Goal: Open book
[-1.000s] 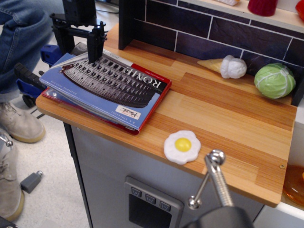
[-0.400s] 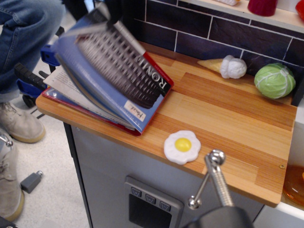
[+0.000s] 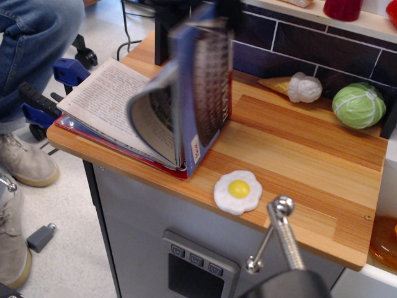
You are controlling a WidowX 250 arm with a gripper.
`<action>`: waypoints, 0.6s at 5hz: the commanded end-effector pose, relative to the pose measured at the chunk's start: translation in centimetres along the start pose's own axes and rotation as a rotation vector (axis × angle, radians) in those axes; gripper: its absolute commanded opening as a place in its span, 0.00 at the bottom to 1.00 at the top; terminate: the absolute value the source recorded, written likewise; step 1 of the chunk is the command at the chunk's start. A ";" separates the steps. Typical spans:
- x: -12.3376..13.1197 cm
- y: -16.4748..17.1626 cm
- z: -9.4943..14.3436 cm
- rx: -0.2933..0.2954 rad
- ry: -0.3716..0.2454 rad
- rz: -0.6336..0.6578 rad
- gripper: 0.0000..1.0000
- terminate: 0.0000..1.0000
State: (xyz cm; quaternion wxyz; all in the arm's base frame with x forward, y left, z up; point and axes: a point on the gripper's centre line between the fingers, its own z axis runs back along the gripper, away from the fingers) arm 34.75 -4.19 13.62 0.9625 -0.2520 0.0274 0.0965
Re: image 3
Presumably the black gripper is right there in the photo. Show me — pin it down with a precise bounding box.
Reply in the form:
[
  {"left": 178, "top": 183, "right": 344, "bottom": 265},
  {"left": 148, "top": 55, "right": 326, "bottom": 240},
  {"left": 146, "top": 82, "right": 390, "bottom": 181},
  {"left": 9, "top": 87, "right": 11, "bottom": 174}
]
[{"left": 149, "top": 0, "right": 243, "bottom": 22}]

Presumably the Rome guide book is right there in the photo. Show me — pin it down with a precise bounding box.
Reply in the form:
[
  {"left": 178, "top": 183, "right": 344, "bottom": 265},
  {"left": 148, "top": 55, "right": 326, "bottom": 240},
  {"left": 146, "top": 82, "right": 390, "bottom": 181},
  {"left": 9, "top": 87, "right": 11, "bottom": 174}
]
[{"left": 56, "top": 3, "right": 233, "bottom": 179}]

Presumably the black caster wheel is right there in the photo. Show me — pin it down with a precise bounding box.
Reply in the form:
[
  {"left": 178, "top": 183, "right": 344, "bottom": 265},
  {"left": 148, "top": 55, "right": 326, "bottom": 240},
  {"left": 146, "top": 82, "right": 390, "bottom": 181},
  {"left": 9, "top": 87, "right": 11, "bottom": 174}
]
[{"left": 72, "top": 34, "right": 98, "bottom": 70}]

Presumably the person leg in jeans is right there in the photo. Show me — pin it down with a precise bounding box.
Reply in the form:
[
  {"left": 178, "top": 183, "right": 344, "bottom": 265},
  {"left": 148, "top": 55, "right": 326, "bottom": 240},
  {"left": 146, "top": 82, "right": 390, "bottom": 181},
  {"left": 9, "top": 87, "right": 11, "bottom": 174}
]
[{"left": 1, "top": 1, "right": 85, "bottom": 134}]

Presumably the toy ice cream cone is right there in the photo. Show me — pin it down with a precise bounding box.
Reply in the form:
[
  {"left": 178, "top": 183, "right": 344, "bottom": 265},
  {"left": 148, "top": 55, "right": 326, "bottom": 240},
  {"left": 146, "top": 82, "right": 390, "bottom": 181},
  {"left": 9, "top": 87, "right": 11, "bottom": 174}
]
[{"left": 257, "top": 72, "right": 323, "bottom": 103}]

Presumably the blue bar clamp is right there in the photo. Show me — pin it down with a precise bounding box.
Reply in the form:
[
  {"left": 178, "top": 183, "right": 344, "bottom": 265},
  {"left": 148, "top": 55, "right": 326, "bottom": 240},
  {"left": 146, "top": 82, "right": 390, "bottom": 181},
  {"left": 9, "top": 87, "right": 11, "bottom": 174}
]
[{"left": 19, "top": 58, "right": 90, "bottom": 127}]

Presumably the red cup on shelf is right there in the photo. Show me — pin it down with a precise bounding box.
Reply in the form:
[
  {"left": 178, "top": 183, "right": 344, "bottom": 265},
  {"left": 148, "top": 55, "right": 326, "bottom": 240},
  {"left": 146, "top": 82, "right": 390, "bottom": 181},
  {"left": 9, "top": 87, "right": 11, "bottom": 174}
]
[{"left": 323, "top": 0, "right": 363, "bottom": 22}]

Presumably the toy fried egg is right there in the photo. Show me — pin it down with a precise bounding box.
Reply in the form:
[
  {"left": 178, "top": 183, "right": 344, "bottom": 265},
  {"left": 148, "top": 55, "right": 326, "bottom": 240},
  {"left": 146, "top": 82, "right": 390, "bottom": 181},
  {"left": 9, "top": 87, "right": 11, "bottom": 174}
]
[{"left": 213, "top": 170, "right": 262, "bottom": 215}]

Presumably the beige shoe upper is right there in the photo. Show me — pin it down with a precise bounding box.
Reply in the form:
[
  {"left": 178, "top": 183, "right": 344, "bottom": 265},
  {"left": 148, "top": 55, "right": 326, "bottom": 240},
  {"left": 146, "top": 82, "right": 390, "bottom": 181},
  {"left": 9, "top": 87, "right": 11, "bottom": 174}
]
[{"left": 1, "top": 133, "right": 60, "bottom": 187}]

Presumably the beige shoe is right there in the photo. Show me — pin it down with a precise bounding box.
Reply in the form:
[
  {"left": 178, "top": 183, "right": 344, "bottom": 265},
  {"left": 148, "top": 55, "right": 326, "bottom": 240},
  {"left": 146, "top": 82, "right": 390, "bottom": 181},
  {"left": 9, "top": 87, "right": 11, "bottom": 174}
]
[
  {"left": 1, "top": 174, "right": 32, "bottom": 290},
  {"left": 1, "top": 133, "right": 60, "bottom": 187}
]

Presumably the toy green cabbage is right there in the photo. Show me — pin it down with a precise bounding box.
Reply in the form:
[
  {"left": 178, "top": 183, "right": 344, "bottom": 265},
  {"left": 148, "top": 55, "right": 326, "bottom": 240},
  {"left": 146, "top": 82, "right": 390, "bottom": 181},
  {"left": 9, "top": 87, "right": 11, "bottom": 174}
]
[{"left": 332, "top": 82, "right": 386, "bottom": 130}]

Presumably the grey cabinet control panel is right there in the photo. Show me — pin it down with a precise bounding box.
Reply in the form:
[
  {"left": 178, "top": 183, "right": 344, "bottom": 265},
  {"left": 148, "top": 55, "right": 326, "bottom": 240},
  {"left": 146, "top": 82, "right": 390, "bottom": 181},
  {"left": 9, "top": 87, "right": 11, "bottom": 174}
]
[{"left": 161, "top": 230, "right": 240, "bottom": 298}]

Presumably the small grey block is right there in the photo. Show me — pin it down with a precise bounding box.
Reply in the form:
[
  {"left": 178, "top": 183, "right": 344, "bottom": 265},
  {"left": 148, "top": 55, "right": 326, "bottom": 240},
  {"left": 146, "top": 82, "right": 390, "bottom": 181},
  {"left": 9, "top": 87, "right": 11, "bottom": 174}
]
[{"left": 27, "top": 223, "right": 57, "bottom": 253}]

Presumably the beige shoe lower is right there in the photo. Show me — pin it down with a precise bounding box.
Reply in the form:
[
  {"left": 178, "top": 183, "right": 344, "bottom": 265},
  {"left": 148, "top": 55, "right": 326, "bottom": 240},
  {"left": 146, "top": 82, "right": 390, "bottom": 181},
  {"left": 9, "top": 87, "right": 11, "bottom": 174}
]
[{"left": 1, "top": 174, "right": 32, "bottom": 290}]

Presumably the orange glass bowl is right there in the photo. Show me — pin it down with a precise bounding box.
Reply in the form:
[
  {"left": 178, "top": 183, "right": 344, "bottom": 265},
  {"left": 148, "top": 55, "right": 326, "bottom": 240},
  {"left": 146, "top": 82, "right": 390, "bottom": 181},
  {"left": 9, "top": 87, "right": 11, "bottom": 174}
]
[{"left": 369, "top": 216, "right": 396, "bottom": 269}]

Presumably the black upright post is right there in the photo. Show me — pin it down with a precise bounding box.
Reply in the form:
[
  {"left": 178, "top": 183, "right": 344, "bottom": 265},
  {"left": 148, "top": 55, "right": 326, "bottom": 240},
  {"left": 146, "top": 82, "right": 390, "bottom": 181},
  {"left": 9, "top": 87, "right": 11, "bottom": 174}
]
[{"left": 154, "top": 5, "right": 176, "bottom": 65}]

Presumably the black cable on floor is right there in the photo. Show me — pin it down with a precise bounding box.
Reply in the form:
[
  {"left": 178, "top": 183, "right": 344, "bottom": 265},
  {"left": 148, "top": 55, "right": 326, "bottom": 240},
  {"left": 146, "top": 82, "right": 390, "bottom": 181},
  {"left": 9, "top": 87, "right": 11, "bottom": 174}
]
[{"left": 116, "top": 0, "right": 156, "bottom": 60}]

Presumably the metal clamp screw handle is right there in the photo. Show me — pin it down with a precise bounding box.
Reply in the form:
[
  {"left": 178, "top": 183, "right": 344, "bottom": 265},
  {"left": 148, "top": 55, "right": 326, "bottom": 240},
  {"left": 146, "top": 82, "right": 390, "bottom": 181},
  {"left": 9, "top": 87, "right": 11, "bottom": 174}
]
[{"left": 246, "top": 195, "right": 306, "bottom": 274}]

